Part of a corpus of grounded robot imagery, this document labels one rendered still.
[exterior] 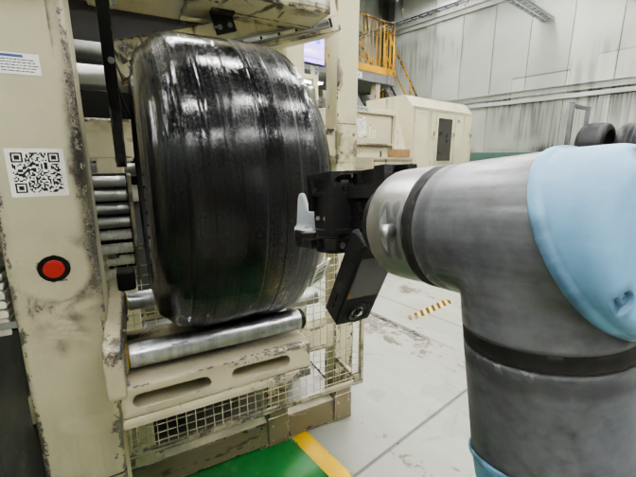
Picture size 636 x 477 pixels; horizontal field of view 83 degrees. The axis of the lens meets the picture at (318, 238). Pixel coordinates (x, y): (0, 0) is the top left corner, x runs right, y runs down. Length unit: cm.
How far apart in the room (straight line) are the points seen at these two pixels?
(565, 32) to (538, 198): 1209
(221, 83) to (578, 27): 1179
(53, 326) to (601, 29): 1193
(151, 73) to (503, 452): 60
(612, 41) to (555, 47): 122
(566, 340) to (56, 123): 71
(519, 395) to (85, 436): 79
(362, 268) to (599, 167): 21
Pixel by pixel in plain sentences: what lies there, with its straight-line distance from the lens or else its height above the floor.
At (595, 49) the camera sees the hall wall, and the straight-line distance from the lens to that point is 1194.
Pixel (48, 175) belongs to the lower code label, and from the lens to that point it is 73.
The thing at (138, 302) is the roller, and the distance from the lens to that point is 99.
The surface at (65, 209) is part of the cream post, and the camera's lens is 73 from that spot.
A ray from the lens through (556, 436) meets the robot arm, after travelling 24.
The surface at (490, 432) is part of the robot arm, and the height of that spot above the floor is 109.
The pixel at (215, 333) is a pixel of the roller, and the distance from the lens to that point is 74.
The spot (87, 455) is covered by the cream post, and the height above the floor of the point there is 68.
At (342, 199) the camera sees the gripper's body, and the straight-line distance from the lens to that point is 35.
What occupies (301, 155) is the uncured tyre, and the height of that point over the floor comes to 125.
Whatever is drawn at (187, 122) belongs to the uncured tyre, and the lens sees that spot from 55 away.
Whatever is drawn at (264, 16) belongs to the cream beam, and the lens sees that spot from 122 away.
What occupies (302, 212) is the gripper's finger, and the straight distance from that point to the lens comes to 44.
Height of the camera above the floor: 124
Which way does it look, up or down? 13 degrees down
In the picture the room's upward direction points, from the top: straight up
